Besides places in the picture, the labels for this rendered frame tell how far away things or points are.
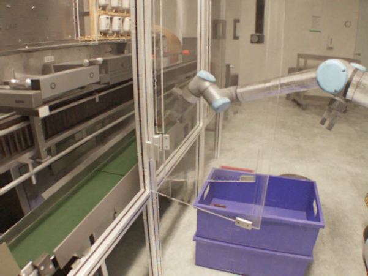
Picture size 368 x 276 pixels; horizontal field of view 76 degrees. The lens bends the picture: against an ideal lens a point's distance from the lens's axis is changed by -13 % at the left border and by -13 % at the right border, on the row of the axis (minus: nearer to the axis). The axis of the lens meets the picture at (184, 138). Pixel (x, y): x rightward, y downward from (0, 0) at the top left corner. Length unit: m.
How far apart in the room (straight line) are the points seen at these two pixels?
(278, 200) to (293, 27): 4.61
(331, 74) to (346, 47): 5.03
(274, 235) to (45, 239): 0.96
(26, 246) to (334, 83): 1.09
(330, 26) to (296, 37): 0.73
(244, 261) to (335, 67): 1.00
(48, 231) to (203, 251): 0.86
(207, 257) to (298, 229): 0.51
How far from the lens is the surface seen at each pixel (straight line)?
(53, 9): 1.40
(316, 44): 5.89
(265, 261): 1.43
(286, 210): 1.66
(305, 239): 1.33
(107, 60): 1.05
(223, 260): 1.47
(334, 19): 5.97
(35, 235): 0.87
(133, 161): 1.13
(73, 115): 0.97
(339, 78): 0.99
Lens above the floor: 1.16
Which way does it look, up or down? 21 degrees down
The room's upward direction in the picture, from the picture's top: straight up
